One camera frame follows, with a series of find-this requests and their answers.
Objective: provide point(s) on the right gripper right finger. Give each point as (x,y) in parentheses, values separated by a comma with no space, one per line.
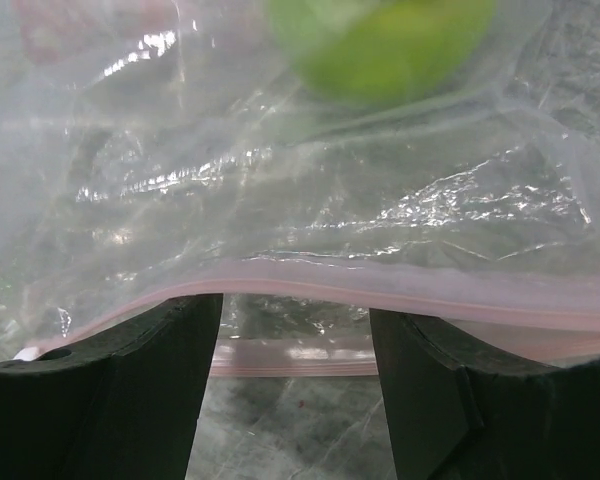
(460,408)

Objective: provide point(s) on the fake green apple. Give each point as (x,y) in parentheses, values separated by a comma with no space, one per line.
(377,53)

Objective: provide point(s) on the clear zip top bag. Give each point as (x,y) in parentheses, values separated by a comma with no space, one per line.
(156,149)

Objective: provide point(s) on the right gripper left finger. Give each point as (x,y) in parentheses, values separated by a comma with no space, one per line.
(122,404)

